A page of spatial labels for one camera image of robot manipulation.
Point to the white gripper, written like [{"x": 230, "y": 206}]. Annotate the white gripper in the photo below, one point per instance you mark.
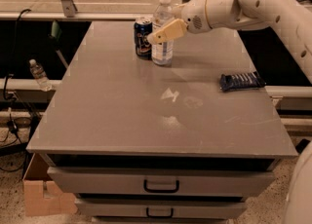
[{"x": 193, "y": 14}]

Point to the clear plastic water bottle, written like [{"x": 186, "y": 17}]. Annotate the clear plastic water bottle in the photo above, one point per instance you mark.
[{"x": 162, "y": 54}]

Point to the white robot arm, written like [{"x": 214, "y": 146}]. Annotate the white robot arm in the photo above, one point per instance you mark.
[{"x": 291, "y": 22}]

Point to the blue pepsi can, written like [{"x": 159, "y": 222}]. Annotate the blue pepsi can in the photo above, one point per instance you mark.
[{"x": 142, "y": 28}]

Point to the small background water bottle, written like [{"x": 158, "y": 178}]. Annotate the small background water bottle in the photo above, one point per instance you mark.
[{"x": 40, "y": 75}]

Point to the blue snack bar wrapper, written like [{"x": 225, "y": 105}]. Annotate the blue snack bar wrapper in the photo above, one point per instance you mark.
[{"x": 242, "y": 81}]

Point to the grey drawer cabinet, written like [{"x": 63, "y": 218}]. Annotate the grey drawer cabinet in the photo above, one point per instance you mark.
[{"x": 115, "y": 110}]

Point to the upper grey drawer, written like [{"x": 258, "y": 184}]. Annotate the upper grey drawer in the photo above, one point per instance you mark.
[{"x": 163, "y": 182}]

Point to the grey drawer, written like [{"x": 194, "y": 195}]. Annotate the grey drawer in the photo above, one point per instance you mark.
[
  {"x": 160, "y": 209},
  {"x": 163, "y": 182}
]

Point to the lower grey drawer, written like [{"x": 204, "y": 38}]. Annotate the lower grey drawer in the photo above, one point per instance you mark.
[{"x": 160, "y": 209}]

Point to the cardboard box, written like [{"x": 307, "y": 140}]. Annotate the cardboard box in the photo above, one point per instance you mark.
[{"x": 42, "y": 196}]

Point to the green handled tool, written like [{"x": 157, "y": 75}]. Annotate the green handled tool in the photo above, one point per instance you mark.
[{"x": 55, "y": 37}]

